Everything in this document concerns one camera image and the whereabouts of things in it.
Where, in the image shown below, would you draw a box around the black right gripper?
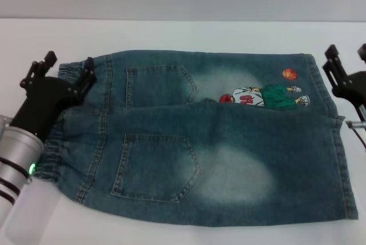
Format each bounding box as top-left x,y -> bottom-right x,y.
323,43 -> 366,123

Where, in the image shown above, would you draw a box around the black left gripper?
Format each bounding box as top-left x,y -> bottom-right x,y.
11,51 -> 97,143

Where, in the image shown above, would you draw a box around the blue denim shorts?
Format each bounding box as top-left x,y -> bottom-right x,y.
34,49 -> 358,228

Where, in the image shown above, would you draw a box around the right arm connector cable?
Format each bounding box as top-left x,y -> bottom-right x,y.
345,120 -> 366,153

